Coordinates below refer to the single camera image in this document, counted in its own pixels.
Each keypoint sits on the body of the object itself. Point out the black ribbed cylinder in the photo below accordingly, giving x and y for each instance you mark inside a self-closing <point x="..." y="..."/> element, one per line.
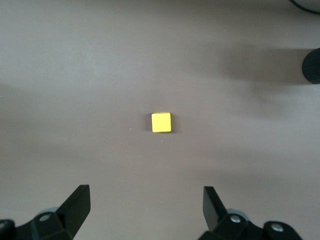
<point x="312" y="66"/>

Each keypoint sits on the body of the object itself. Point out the yellow wooden block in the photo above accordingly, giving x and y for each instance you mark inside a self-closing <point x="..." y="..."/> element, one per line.
<point x="161" y="122"/>

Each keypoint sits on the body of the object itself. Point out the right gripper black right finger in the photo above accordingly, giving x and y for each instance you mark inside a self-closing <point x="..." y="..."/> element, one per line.
<point x="212" y="207"/>

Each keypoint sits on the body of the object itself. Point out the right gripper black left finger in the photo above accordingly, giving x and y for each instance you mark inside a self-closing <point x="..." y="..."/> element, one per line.
<point x="72" y="212"/>

